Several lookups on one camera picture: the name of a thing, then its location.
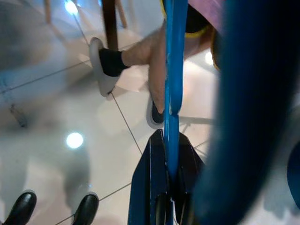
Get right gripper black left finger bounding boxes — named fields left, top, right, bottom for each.
left=127, top=130, right=174, bottom=225

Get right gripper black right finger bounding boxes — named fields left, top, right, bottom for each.
left=174, top=131, right=207, bottom=225

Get blue plastic hanger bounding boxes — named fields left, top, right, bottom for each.
left=162, top=0, right=190, bottom=204

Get blue denim shorts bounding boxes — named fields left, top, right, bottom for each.
left=193, top=0, right=300, bottom=225

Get robot's right black foot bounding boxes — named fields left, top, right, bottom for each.
left=74, top=194, right=99, bottom=225

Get grey slipper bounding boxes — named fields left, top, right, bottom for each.
left=146, top=98, right=165, bottom=129
left=88, top=37, right=122, bottom=97

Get black ankle sock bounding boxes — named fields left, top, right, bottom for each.
left=98, top=48, right=131, bottom=77
left=151, top=104, right=165, bottom=125

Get person's bare leg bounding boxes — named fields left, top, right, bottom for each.
left=147, top=39, right=168, bottom=114
left=121, top=24, right=167, bottom=69

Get dark brown pole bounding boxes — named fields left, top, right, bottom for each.
left=101, top=0, right=120, bottom=52

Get pink shirt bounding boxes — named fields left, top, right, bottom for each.
left=187, top=0, right=227, bottom=32

